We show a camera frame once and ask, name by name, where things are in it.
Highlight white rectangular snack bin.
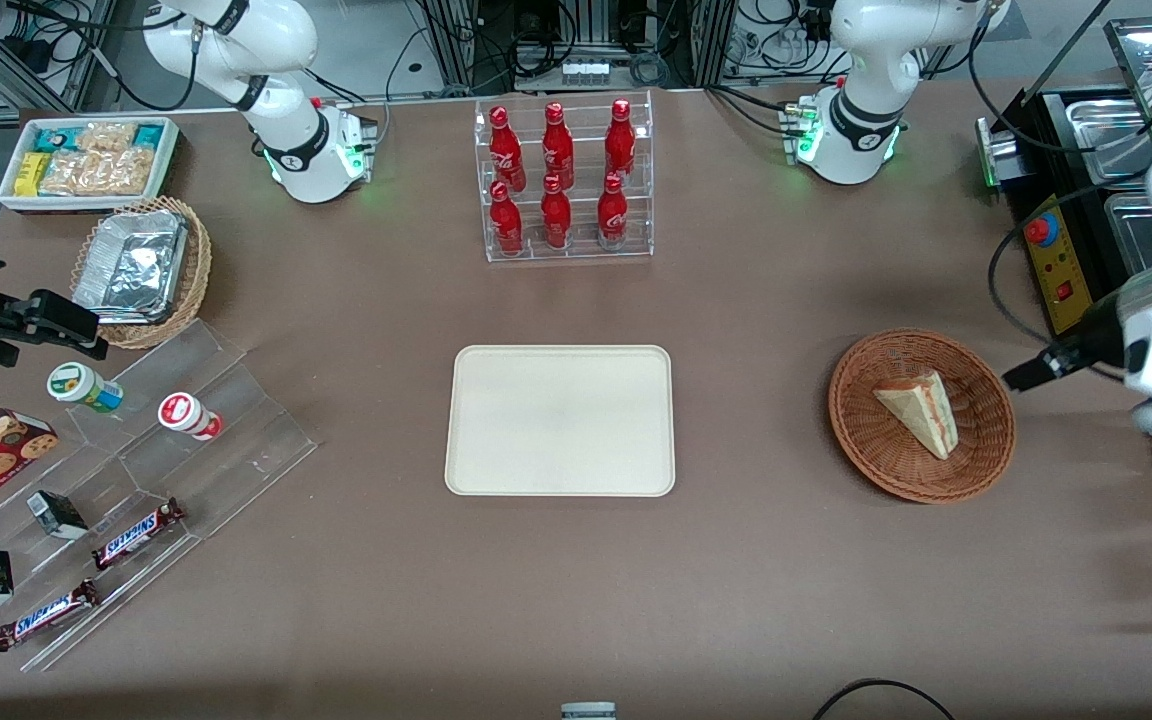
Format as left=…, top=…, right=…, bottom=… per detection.
left=0, top=116, right=181, bottom=214

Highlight red cola bottle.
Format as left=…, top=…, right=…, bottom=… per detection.
left=604, top=98, right=637, bottom=183
left=597, top=173, right=630, bottom=250
left=542, top=102, right=576, bottom=191
left=489, top=106, right=527, bottom=193
left=489, top=180, right=525, bottom=257
left=540, top=175, right=574, bottom=250

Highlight red label yogurt cup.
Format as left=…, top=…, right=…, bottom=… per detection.
left=157, top=392, right=224, bottom=442

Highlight stacked aluminium foil containers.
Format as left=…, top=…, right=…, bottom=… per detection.
left=73, top=209, right=189, bottom=324

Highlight small clear cracker bag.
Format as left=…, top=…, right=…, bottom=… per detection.
left=76, top=121, right=138, bottom=153

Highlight yellow snack package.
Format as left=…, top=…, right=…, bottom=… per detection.
left=14, top=152, right=53, bottom=197

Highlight triangular sandwich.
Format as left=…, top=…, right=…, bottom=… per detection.
left=873, top=370, right=960, bottom=461

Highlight light wicker basket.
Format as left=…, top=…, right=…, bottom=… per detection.
left=69, top=196, right=213, bottom=350

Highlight beige plastic tray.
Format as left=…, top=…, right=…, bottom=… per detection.
left=444, top=345, right=676, bottom=498

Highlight small steel warmer pan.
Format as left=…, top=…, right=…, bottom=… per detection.
left=1066, top=97, right=1152, bottom=187

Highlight green label yogurt cup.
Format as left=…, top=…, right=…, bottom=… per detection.
left=46, top=362, right=125, bottom=414

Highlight clear acrylic tiered stand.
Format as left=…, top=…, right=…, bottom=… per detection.
left=0, top=318, right=319, bottom=673

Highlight large brown wicker basket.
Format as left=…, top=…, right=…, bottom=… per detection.
left=828, top=329, right=1017, bottom=504

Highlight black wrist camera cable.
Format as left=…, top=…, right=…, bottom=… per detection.
left=969, top=0, right=1152, bottom=383

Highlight large steel warmer pan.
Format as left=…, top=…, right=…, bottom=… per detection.
left=1104, top=192, right=1152, bottom=276

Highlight snickers chocolate bar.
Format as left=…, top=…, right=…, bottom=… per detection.
left=91, top=498, right=187, bottom=571
left=0, top=578, right=100, bottom=653

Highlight black looped table cable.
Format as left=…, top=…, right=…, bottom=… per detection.
left=813, top=678, right=957, bottom=720

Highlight clear acrylic bottle rack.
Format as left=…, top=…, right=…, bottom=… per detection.
left=474, top=90, right=655, bottom=264

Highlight black food warmer cabinet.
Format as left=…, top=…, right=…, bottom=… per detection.
left=974, top=15, right=1152, bottom=337

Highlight large clear cracker bag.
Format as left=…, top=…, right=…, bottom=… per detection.
left=40, top=148, right=155, bottom=197

